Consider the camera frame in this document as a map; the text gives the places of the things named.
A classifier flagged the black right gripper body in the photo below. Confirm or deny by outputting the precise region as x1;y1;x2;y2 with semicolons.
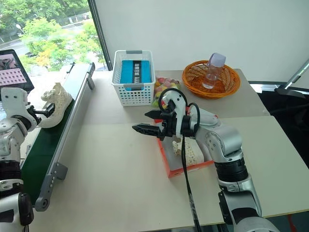
157;100;179;142

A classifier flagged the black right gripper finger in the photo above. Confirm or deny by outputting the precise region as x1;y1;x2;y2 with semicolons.
144;109;169;120
131;123;163;140

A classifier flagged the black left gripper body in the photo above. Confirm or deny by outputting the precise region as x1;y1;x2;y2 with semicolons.
26;104;42;124

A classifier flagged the black tablet screen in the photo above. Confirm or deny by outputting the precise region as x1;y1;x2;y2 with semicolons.
0;49;35;94

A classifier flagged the white perforated plastic basket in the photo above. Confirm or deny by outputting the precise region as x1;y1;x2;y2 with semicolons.
111;49;156;107

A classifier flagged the dark window frame post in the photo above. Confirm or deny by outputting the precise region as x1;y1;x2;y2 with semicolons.
87;0;114;71

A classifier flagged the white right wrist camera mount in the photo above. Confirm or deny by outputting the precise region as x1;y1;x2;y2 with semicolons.
159;90;188;143

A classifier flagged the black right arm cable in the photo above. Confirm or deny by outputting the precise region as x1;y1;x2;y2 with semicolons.
158;87;202;232

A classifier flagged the blue box with black stripe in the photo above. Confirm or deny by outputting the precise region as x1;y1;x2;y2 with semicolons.
119;59;153;91

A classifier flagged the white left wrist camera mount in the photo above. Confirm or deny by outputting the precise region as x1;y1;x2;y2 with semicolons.
0;87;37;127

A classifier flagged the orange wicker basket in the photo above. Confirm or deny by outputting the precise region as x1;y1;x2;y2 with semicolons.
182;60;242;100

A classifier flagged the clear plastic bottle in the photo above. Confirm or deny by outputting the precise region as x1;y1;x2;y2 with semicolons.
201;52;227;90

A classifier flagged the bag of colourful candies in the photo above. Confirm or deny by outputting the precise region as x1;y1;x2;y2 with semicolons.
151;76;182;109

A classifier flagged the silver metal pole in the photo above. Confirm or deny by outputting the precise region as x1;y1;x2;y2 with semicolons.
284;58;309;90

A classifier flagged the green conveyor belt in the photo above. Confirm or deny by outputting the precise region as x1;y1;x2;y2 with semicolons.
20;62;96;213

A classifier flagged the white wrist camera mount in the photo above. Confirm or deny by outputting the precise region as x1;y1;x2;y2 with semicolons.
0;87;37;127
159;90;188;143

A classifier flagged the orange shoebox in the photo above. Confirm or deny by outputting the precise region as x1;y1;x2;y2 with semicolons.
154;113;219;179

